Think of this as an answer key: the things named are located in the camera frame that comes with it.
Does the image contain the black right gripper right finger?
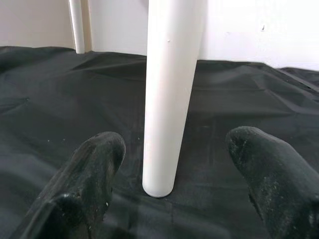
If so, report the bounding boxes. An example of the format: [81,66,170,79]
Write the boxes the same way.
[225,125,319,239]

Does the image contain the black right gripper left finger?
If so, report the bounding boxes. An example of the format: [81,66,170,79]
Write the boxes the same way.
[13,131,127,239]

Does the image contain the white tapered table leg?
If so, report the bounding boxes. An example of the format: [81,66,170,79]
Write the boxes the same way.
[142,0,209,199]
[68,0,87,54]

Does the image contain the black table cloth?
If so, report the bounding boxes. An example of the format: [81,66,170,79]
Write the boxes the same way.
[0,45,319,239]

